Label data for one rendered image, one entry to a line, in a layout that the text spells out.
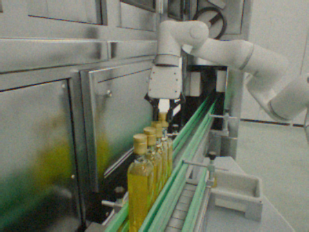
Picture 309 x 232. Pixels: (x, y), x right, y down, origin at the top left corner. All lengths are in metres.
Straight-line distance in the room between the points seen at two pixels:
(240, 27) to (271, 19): 2.77
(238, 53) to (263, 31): 3.64
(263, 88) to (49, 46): 0.62
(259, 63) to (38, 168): 0.64
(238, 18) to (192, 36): 0.95
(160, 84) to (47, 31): 0.34
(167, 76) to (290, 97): 0.35
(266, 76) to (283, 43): 3.62
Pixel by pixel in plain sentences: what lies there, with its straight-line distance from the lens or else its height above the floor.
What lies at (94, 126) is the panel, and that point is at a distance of 0.64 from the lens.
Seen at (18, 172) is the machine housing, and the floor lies 1.15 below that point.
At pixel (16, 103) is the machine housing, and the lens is 0.52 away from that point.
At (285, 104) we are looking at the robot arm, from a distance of 0.79.
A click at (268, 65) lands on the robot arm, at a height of 1.32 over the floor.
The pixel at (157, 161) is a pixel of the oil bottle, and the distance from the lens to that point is 0.67.
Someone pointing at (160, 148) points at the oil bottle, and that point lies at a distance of 0.71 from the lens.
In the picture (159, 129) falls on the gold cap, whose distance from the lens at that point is 0.69.
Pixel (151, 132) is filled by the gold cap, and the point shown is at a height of 1.16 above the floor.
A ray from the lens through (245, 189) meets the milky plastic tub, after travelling 1.16.
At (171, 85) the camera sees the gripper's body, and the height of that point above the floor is 1.26.
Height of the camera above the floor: 1.39
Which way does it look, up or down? 17 degrees down
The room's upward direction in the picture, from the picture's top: straight up
